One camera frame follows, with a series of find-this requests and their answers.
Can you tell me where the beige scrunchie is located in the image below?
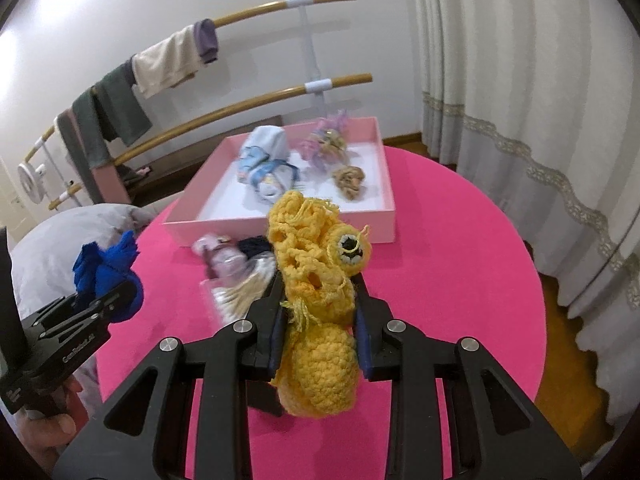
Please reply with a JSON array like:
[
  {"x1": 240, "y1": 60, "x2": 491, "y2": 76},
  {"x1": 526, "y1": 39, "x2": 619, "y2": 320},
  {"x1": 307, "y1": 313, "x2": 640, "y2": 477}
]
[{"x1": 332, "y1": 165, "x2": 367, "y2": 201}]

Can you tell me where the person's left hand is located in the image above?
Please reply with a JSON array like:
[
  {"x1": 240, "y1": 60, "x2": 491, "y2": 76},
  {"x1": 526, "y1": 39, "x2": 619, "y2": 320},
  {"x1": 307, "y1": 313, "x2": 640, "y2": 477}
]
[{"x1": 17, "y1": 375, "x2": 86, "y2": 476}]

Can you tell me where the pink cardboard box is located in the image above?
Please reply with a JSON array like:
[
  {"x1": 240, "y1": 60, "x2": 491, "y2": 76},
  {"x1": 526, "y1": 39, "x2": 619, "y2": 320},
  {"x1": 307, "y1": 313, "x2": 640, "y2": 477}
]
[{"x1": 162, "y1": 116, "x2": 397, "y2": 248}]

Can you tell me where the pink round tablecloth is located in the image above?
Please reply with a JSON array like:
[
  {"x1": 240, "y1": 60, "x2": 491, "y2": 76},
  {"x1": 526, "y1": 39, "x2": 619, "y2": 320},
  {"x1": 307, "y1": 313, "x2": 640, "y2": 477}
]
[{"x1": 95, "y1": 145, "x2": 547, "y2": 480}]

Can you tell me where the dark grey towel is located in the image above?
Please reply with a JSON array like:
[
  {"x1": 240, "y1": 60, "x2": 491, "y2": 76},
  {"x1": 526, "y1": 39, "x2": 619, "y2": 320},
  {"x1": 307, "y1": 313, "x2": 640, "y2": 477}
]
[{"x1": 92, "y1": 62, "x2": 153, "y2": 146}]

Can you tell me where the cream shirt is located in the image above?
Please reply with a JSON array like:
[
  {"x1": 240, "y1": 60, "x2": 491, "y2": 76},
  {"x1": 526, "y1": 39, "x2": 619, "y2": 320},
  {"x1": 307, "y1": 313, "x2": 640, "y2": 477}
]
[{"x1": 131, "y1": 25, "x2": 203, "y2": 98}]

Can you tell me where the royal blue knitted cloth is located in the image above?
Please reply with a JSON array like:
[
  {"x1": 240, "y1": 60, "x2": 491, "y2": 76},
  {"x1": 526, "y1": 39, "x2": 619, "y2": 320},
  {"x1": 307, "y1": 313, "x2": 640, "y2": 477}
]
[{"x1": 72, "y1": 230, "x2": 146, "y2": 323}]

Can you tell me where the white curtain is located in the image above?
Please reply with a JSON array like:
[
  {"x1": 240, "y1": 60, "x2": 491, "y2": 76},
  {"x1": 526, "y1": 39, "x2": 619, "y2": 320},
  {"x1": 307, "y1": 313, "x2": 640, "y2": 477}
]
[{"x1": 407, "y1": 0, "x2": 640, "y2": 441}]

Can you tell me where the dark bench with white drawers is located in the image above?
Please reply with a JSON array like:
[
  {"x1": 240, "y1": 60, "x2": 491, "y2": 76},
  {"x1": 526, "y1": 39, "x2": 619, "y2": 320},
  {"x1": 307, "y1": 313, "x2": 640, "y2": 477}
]
[{"x1": 117, "y1": 122, "x2": 286, "y2": 206}]

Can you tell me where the purple garment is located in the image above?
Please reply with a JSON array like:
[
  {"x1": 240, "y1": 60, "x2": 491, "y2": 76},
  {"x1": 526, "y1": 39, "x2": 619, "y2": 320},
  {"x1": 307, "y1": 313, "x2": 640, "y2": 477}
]
[{"x1": 194, "y1": 18, "x2": 221, "y2": 65}]

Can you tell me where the dark navy scrunchie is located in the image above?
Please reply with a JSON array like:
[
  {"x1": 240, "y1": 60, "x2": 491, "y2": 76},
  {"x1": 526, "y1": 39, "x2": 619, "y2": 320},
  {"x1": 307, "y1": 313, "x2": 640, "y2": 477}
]
[{"x1": 237, "y1": 236, "x2": 273, "y2": 261}]

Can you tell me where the yellow crochet toy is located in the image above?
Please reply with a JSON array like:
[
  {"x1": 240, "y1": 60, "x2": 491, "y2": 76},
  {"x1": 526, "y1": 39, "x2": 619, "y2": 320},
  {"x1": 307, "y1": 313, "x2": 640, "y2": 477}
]
[{"x1": 266, "y1": 191, "x2": 372, "y2": 418}]

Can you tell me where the grey green towel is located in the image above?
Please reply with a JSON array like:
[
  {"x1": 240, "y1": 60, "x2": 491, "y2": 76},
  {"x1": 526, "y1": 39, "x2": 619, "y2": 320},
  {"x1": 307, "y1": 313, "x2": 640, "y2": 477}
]
[{"x1": 71, "y1": 87, "x2": 113, "y2": 168}]

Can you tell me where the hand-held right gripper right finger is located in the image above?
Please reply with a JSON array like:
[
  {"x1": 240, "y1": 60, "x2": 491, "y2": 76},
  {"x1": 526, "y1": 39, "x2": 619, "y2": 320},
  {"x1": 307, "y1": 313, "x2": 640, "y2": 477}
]
[{"x1": 352, "y1": 275, "x2": 583, "y2": 480}]

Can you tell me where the white fan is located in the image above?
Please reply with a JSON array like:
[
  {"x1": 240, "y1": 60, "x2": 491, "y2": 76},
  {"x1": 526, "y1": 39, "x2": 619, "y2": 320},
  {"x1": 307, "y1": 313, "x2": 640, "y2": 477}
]
[{"x1": 17, "y1": 162, "x2": 48, "y2": 206}]

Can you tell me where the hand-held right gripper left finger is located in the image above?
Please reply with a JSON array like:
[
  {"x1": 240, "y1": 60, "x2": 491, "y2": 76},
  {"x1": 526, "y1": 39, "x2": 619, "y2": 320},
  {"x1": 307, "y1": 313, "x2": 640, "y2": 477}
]
[{"x1": 50, "y1": 275, "x2": 288, "y2": 480}]

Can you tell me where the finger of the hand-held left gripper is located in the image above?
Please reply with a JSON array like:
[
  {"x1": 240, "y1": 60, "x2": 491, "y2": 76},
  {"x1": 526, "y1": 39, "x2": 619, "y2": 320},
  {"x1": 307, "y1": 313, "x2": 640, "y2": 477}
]
[{"x1": 22, "y1": 282, "x2": 138, "y2": 337}]

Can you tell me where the white cartoon print cloth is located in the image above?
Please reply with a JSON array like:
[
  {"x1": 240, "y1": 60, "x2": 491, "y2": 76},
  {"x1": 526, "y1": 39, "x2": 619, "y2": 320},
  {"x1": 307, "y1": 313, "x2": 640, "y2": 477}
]
[{"x1": 237, "y1": 126, "x2": 301, "y2": 206}]

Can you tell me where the wooden double barre rack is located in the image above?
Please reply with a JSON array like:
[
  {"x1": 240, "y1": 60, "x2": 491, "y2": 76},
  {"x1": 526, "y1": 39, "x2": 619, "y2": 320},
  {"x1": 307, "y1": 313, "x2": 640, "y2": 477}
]
[{"x1": 25, "y1": 0, "x2": 373, "y2": 211}]

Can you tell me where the pink and grey cloth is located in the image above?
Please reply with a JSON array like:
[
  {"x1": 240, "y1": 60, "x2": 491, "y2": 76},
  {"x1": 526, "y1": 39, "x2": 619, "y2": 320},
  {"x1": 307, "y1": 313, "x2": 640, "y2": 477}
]
[{"x1": 55, "y1": 110, "x2": 128, "y2": 206}]

